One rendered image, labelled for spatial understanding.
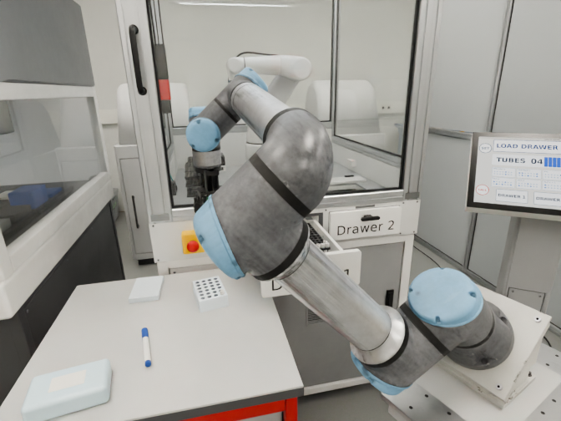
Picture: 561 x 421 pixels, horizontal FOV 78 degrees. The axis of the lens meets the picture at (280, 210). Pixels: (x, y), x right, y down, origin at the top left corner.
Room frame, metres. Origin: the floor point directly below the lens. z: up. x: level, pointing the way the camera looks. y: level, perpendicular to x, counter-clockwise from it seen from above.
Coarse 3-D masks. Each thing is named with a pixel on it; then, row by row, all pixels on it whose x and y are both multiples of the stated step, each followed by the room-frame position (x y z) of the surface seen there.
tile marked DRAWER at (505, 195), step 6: (498, 192) 1.16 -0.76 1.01; (504, 192) 1.16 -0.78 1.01; (510, 192) 1.15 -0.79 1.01; (516, 192) 1.14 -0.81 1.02; (522, 192) 1.14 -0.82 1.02; (498, 198) 1.15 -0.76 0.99; (504, 198) 1.14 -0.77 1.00; (510, 198) 1.14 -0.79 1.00; (516, 198) 1.13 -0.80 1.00; (522, 198) 1.13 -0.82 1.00
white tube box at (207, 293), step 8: (200, 280) 0.98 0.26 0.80; (208, 280) 0.98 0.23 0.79; (216, 280) 0.97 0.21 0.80; (200, 288) 0.93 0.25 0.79; (208, 288) 0.93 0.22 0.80; (216, 288) 0.93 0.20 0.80; (224, 288) 0.92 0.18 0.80; (200, 296) 0.89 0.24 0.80; (208, 296) 0.89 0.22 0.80; (216, 296) 0.90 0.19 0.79; (224, 296) 0.88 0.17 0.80; (200, 304) 0.86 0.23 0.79; (208, 304) 0.87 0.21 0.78; (216, 304) 0.87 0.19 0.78; (224, 304) 0.88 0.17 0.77
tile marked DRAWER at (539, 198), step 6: (534, 192) 1.13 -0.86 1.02; (540, 192) 1.12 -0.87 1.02; (546, 192) 1.11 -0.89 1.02; (534, 198) 1.11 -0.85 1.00; (540, 198) 1.11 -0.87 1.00; (546, 198) 1.10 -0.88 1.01; (552, 198) 1.10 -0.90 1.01; (558, 198) 1.09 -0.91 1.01; (534, 204) 1.10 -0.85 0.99; (540, 204) 1.10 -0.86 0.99; (546, 204) 1.09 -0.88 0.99; (552, 204) 1.08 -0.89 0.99; (558, 204) 1.08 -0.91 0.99
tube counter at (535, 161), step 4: (532, 156) 1.21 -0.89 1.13; (536, 156) 1.21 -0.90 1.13; (540, 156) 1.20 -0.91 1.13; (544, 156) 1.20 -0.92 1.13; (548, 156) 1.19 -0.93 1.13; (552, 156) 1.19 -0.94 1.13; (532, 160) 1.20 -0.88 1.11; (536, 160) 1.20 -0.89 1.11; (540, 160) 1.19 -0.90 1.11; (544, 160) 1.19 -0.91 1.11; (548, 160) 1.18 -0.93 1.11; (552, 160) 1.18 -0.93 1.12; (556, 160) 1.18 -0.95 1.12; (560, 160) 1.17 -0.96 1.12; (532, 164) 1.19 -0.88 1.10; (536, 164) 1.19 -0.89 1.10; (540, 164) 1.18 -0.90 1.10; (544, 164) 1.18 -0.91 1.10; (548, 164) 1.18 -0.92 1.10; (552, 164) 1.17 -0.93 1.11; (556, 164) 1.17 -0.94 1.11; (560, 164) 1.16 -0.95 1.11; (560, 168) 1.15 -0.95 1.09
